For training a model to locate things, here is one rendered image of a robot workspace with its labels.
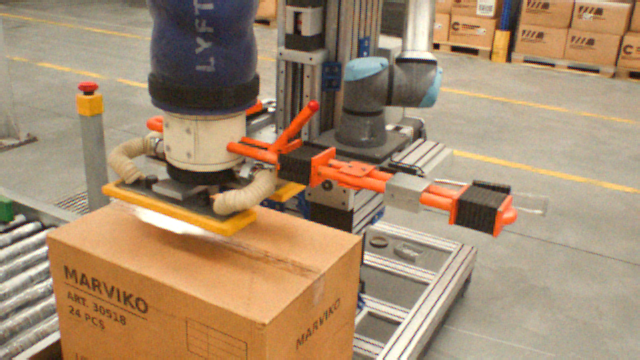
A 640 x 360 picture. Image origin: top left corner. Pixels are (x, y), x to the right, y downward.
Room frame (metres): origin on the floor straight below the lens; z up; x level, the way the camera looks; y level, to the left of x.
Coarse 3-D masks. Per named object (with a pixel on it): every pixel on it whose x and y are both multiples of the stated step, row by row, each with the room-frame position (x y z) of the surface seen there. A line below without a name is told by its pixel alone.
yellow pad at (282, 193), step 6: (276, 186) 1.24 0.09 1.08; (282, 186) 1.25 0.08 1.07; (288, 186) 1.26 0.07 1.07; (294, 186) 1.26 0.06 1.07; (300, 186) 1.27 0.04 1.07; (276, 192) 1.22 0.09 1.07; (282, 192) 1.22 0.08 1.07; (288, 192) 1.23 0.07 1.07; (294, 192) 1.25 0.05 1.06; (270, 198) 1.22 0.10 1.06; (276, 198) 1.22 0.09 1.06; (282, 198) 1.21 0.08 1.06; (288, 198) 1.23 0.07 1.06
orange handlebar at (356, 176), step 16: (160, 128) 1.27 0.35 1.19; (240, 144) 1.18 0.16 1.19; (256, 144) 1.20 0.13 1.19; (272, 144) 1.19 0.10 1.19; (272, 160) 1.13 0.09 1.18; (320, 176) 1.08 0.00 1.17; (336, 176) 1.06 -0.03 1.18; (352, 176) 1.05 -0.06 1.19; (368, 176) 1.07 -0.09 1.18; (384, 176) 1.06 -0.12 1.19; (432, 192) 1.01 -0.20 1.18; (448, 192) 1.00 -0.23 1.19; (448, 208) 0.96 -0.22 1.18; (512, 208) 0.95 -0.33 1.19
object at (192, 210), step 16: (144, 176) 1.26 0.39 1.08; (112, 192) 1.19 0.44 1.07; (128, 192) 1.18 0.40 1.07; (144, 192) 1.17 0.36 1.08; (208, 192) 1.14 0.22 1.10; (160, 208) 1.12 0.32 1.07; (176, 208) 1.12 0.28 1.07; (192, 208) 1.11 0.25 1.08; (208, 208) 1.12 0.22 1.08; (192, 224) 1.08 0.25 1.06; (208, 224) 1.06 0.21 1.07; (224, 224) 1.06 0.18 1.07; (240, 224) 1.08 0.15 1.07
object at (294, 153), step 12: (300, 144) 1.18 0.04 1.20; (312, 144) 1.17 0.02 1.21; (288, 156) 1.09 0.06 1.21; (300, 156) 1.11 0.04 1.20; (312, 156) 1.12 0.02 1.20; (324, 156) 1.11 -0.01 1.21; (288, 168) 1.10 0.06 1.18; (300, 168) 1.08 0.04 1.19; (312, 168) 1.08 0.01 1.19; (288, 180) 1.09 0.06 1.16; (300, 180) 1.08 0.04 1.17; (312, 180) 1.07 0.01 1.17; (324, 180) 1.11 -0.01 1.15
